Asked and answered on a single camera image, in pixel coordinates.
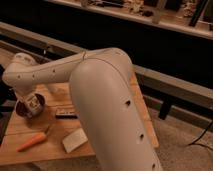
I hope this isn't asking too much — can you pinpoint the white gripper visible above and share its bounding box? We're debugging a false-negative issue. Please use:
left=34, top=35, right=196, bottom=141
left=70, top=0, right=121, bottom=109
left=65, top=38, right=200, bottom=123
left=15, top=92, right=34, bottom=115

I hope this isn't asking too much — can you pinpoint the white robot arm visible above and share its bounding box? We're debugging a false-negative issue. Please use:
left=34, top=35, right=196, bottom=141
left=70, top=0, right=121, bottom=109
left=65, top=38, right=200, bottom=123
left=3, top=48, right=163, bottom=171

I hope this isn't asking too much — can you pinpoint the dark purple ceramic bowl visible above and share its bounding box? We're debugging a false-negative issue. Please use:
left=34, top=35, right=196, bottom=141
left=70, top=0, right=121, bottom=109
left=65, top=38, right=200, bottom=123
left=15, top=93, right=45, bottom=118

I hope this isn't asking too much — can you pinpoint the wooden table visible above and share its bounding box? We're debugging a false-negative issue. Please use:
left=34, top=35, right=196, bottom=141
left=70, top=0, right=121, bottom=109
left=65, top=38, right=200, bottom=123
left=0, top=71, right=160, bottom=167

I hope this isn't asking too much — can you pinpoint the orange carrot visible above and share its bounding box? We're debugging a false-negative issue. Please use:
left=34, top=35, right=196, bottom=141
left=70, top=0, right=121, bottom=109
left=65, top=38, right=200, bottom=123
left=17, top=126, right=51, bottom=152

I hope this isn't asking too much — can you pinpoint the black rectangular remote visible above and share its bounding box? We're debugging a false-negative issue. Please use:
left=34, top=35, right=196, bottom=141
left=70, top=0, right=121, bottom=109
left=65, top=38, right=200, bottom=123
left=55, top=108, right=77, bottom=119

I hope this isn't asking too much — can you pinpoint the white sponge block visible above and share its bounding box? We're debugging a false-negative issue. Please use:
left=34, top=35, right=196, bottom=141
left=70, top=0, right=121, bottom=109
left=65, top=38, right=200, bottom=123
left=62, top=128, right=88, bottom=153

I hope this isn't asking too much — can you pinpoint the background shelf with clutter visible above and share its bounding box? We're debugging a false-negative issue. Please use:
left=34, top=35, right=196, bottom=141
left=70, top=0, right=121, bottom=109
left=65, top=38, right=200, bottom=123
left=45, top=0, right=213, bottom=40

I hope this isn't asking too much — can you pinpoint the black cable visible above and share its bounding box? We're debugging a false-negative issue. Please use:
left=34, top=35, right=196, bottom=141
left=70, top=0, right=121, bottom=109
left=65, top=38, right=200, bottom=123
left=187, top=119, right=213, bottom=148

